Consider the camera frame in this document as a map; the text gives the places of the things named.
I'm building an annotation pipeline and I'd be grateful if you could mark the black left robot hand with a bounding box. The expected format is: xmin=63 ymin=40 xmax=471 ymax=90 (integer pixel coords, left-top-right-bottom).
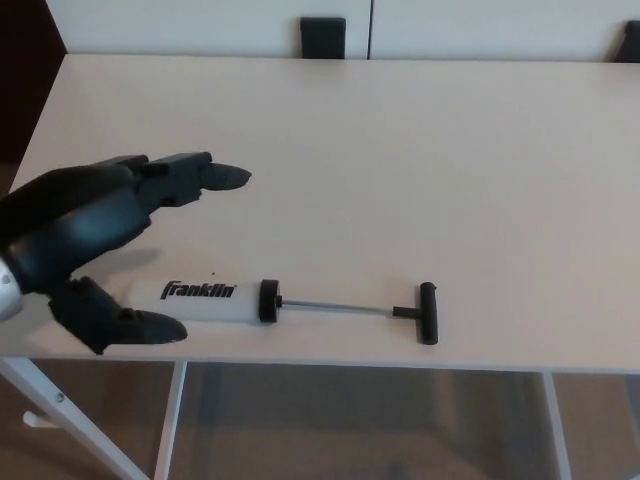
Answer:
xmin=0 ymin=151 xmax=253 ymax=357

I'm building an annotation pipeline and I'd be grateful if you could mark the white Franklin air pump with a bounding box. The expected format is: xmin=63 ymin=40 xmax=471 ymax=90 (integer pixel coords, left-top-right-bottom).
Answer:
xmin=119 ymin=278 xmax=440 ymax=347

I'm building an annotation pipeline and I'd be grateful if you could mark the dark brown wooden panel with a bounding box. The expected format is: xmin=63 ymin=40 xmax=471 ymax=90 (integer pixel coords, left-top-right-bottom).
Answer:
xmin=0 ymin=0 xmax=69 ymax=164

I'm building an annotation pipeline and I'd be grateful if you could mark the white cabinet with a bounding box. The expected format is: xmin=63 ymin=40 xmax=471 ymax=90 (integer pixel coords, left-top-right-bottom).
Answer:
xmin=47 ymin=0 xmax=640 ymax=64

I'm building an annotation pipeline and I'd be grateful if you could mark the white metal desk leg frame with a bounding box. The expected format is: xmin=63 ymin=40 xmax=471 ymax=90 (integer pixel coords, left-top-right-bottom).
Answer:
xmin=0 ymin=355 xmax=189 ymax=480
xmin=542 ymin=372 xmax=572 ymax=480

